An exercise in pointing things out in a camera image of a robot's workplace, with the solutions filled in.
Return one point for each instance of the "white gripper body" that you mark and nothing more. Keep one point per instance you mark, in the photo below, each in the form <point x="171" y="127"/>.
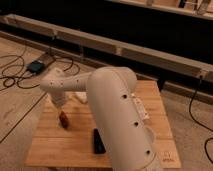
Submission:
<point x="58" y="105"/>

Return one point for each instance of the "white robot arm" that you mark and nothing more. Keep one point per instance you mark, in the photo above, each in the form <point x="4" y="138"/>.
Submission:
<point x="109" y="94"/>

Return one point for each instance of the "white sponge block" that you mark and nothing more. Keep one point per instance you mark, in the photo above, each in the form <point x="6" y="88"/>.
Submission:
<point x="81" y="96"/>

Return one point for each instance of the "wooden table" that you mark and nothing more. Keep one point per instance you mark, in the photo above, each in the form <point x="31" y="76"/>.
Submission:
<point x="53" y="146"/>

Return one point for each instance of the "black rectangular block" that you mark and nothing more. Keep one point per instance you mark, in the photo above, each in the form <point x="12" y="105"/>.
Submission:
<point x="97" y="143"/>

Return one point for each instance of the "white plastic bottle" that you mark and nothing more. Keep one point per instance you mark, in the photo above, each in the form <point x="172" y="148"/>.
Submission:
<point x="140" y="107"/>

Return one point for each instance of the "white paper cup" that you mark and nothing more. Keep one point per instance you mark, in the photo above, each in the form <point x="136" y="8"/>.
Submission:
<point x="150" y="133"/>

